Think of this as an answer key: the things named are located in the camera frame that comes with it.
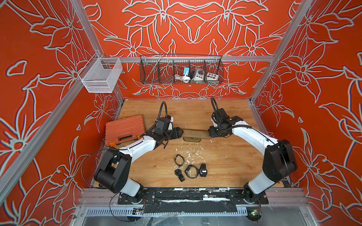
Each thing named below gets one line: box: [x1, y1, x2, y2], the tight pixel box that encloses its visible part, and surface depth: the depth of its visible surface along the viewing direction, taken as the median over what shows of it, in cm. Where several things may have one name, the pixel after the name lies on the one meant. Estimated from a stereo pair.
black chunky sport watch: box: [184, 164, 199, 179], surface depth 81 cm
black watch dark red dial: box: [174, 168, 185, 183], surface depth 81 cm
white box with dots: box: [206, 72, 220, 81], surface depth 96 cm
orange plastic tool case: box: [104, 114, 146, 147], surface depth 97 cm
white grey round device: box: [193, 67, 206, 81], surface depth 93 cm
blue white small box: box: [183, 67, 190, 76], surface depth 85 cm
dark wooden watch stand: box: [181, 129, 212, 143], surface depth 92 cm
